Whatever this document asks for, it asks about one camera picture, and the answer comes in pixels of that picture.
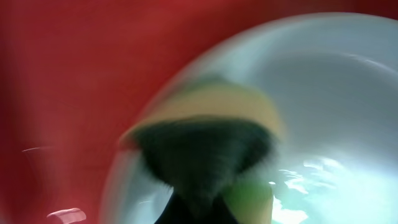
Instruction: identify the green yellow sponge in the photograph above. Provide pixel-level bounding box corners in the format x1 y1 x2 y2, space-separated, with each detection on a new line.
120 80 282 223

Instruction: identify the light blue plate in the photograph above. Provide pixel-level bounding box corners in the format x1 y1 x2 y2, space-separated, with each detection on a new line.
99 12 398 224

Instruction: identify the red plastic tray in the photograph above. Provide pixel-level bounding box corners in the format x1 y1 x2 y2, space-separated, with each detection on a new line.
1 0 397 223

